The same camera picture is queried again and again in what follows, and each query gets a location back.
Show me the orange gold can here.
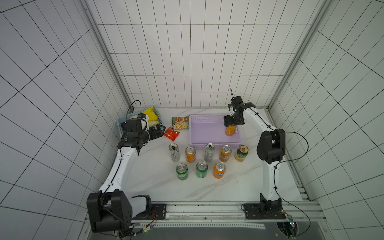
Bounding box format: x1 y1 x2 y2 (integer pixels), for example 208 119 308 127
225 126 237 136

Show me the silver white drink can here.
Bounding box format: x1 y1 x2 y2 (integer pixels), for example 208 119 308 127
169 143 180 162

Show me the green gold can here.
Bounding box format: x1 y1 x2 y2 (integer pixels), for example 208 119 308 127
235 145 249 162

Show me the purple plastic basket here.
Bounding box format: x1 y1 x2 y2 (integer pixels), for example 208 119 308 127
189 114 243 149

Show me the green Sprite can front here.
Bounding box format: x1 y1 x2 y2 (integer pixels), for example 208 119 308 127
176 164 189 181

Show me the green sprite can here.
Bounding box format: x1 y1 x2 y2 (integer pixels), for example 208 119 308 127
196 161 208 179
176 164 189 181

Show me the orange Fanta can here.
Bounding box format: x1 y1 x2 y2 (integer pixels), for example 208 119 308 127
213 162 226 179

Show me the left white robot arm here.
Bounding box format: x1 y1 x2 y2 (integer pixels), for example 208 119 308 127
87 114 167 239

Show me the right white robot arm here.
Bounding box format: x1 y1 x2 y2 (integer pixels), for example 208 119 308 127
224 96 286 220

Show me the blue plastic basket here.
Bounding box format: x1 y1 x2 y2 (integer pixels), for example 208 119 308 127
116 106 163 136

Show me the yellow napa cabbage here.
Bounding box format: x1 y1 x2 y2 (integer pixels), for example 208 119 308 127
143 107 160 127

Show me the red snack packet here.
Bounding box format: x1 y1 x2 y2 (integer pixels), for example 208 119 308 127
164 127 180 142

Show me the green soup mix packet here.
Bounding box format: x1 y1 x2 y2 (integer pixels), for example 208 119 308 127
172 116 190 130

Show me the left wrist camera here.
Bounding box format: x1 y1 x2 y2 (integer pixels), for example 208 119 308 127
137 113 148 120

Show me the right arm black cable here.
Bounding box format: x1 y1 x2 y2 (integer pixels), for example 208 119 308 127
229 87 312 238

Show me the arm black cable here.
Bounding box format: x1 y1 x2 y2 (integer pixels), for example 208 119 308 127
229 87 312 238
98 99 158 239

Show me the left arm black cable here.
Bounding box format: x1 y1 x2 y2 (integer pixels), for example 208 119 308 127
98 99 158 239

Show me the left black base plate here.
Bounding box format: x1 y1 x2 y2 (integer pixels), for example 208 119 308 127
130 195 167 220

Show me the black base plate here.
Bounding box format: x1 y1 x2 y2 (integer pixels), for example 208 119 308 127
241 194 286 220
130 195 167 220

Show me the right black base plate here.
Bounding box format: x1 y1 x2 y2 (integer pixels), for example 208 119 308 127
241 194 286 220

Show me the aluminium mounting rail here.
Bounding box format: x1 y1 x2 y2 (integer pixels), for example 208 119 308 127
130 202 326 229

